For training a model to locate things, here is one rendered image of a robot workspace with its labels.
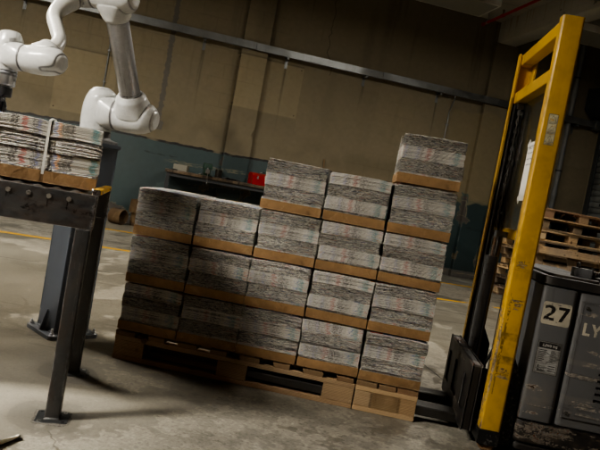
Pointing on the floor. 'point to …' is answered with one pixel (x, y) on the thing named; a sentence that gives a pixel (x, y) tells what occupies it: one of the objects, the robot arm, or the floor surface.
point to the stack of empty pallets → (575, 241)
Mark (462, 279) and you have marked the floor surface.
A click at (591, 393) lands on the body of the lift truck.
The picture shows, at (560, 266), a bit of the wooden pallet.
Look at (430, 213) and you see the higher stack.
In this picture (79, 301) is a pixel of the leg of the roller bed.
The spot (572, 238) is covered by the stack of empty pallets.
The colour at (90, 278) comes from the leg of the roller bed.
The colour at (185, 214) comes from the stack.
